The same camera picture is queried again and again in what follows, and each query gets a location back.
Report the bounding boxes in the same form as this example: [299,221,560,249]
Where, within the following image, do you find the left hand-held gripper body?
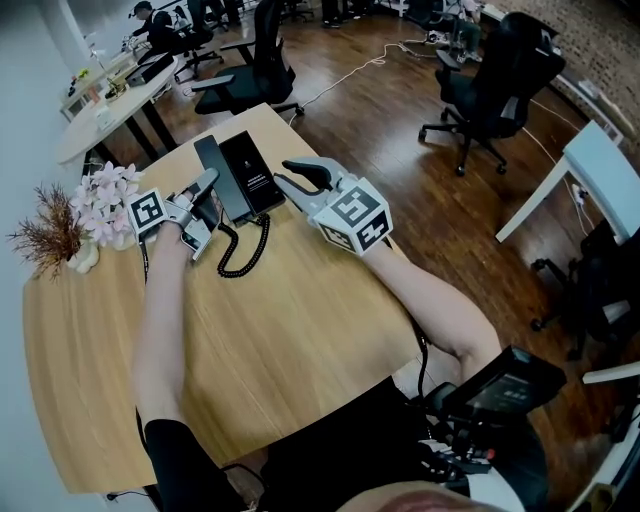
[127,188,222,237]

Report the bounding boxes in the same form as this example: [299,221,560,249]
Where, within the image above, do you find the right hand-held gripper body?
[304,168,394,258]

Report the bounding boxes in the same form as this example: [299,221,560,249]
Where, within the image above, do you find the black telephone handset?
[193,134,250,225]

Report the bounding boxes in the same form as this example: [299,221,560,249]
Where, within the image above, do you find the black telephone base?
[218,130,288,218]

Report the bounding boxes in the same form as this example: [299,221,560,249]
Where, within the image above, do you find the person's left forearm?
[131,223,195,427]

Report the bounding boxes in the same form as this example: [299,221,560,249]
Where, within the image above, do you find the person's right forearm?
[363,239,504,384]

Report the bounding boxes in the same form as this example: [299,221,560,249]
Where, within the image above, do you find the pink artificial flowers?
[68,160,145,249]

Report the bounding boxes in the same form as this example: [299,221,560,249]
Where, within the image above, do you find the white vase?
[66,238,102,275]

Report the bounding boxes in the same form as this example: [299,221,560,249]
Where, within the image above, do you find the brown dried plant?
[6,183,87,282]

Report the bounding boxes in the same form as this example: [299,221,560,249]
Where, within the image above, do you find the black office chair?
[172,0,226,81]
[528,218,640,362]
[417,11,568,177]
[191,0,307,120]

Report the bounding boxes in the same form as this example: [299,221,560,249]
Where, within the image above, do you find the black box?
[123,51,176,89]

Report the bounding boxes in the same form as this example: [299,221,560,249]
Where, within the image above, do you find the person's black clothing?
[143,377,549,512]

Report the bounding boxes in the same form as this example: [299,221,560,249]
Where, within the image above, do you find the black chest-mounted device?
[408,344,569,494]

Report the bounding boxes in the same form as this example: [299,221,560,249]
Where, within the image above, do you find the white rectangular table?
[494,119,640,247]

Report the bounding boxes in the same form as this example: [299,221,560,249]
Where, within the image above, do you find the black coiled telephone cord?
[215,212,272,279]

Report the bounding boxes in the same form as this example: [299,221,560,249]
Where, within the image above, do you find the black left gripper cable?
[138,239,152,286]

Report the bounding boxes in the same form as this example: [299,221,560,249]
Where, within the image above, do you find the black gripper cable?
[408,309,432,401]
[138,239,152,286]

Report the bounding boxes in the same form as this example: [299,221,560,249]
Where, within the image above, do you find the white floor cable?
[287,38,454,127]

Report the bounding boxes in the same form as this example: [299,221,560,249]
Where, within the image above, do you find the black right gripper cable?
[408,309,432,401]

